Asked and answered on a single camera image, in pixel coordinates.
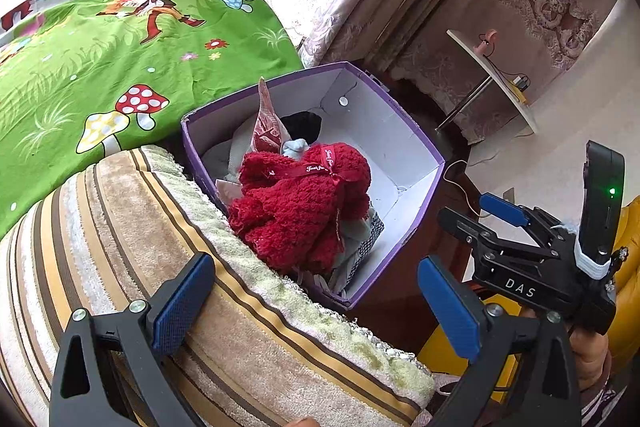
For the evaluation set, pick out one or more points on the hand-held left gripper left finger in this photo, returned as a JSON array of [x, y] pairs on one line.
[[182, 302]]

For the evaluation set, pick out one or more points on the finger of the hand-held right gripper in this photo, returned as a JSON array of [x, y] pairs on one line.
[[505, 209], [465, 227]]

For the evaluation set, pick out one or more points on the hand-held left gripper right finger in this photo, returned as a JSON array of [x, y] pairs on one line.
[[447, 307]]

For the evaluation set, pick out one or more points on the purple cardboard box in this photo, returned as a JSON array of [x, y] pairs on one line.
[[380, 132]]

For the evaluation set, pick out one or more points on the red knitted item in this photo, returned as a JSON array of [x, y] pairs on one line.
[[300, 207]]

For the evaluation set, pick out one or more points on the grey cloth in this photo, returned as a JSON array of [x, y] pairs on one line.
[[295, 147]]

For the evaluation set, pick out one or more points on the dark brown knitted item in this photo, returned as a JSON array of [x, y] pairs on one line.
[[305, 124]]

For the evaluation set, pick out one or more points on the red white patterned cloth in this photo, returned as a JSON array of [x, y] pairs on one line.
[[267, 127]]

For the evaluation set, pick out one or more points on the person's right hand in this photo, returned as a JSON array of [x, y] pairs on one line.
[[592, 357]]

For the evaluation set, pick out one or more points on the person's left hand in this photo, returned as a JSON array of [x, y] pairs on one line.
[[305, 423]]

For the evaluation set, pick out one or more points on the dark wooden nightstand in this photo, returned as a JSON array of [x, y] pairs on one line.
[[410, 307]]

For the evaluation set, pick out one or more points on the yellow stool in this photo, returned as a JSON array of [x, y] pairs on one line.
[[445, 357]]

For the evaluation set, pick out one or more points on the striped plush blanket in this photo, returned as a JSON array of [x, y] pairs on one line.
[[250, 332]]

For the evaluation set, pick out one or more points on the yellow garment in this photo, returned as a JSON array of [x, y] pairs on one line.
[[627, 307]]

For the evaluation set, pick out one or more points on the checked cloth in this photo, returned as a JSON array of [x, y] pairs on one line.
[[367, 242]]

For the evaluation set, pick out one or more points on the white round table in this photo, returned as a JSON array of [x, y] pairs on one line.
[[500, 77]]

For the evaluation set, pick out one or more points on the pink object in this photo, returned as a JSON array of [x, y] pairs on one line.
[[487, 41]]

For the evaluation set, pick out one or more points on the green printed blanket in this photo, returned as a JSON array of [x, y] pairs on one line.
[[100, 72]]

